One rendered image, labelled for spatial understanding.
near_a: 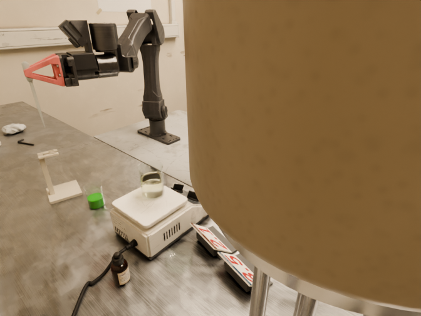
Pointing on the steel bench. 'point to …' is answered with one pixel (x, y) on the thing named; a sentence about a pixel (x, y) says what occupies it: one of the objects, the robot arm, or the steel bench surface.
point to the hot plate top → (148, 207)
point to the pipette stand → (63, 190)
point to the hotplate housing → (121, 224)
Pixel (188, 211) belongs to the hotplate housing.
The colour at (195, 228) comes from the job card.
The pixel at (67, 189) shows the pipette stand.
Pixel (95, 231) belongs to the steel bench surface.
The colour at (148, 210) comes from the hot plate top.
